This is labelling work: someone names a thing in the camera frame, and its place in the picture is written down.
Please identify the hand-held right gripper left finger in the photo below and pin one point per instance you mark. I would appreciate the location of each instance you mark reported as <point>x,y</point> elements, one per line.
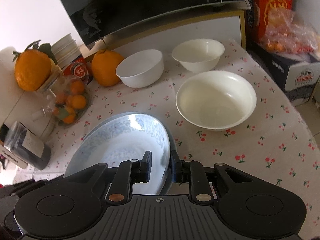
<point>147,163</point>

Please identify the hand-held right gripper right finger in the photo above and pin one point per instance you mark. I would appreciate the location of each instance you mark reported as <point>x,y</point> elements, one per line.
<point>174,165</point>

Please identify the blue patterned plate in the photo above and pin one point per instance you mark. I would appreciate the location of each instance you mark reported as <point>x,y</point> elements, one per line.
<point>120,140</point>

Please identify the large white bowl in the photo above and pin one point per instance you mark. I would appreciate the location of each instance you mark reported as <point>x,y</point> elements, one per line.
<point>216,100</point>

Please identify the straight-walled white bowl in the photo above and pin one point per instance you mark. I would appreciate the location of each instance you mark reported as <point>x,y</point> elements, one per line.
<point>140,70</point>

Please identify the flared white bowl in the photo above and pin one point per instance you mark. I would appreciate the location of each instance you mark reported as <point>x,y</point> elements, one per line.
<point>198,53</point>

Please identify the cherry print tablecloth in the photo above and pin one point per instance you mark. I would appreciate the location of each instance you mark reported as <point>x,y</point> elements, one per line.
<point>250,150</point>

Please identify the clear plastic fruit container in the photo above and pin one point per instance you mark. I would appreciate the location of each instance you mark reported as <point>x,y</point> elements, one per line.
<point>82,105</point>

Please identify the pile of kumquats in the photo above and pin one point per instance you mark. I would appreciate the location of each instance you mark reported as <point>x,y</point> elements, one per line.
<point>76,100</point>

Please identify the large orange with stem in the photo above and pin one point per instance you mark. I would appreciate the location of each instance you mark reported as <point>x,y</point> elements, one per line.
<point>106,67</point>

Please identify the dark labelled bottle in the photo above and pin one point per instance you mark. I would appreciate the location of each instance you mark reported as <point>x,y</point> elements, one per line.
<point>30,147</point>

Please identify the clear glass jar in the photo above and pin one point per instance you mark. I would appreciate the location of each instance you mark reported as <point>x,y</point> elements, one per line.
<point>46,97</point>

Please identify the stack of white paper cups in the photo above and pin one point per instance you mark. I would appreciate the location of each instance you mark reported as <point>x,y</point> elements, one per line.
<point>65,48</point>

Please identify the large orange with leaves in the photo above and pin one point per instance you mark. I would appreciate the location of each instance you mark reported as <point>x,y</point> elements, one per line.
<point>32,70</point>

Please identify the black and white cardboard box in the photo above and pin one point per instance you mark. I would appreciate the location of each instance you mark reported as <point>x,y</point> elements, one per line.
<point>297,80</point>

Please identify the black glossy microwave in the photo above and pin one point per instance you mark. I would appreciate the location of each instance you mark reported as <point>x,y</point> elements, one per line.
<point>125,5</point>

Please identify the plastic bag of oranges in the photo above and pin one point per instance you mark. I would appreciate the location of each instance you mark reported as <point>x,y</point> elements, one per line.
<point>292,35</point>

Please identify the orange carton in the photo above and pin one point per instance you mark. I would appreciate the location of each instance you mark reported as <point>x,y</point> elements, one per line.
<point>272,2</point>

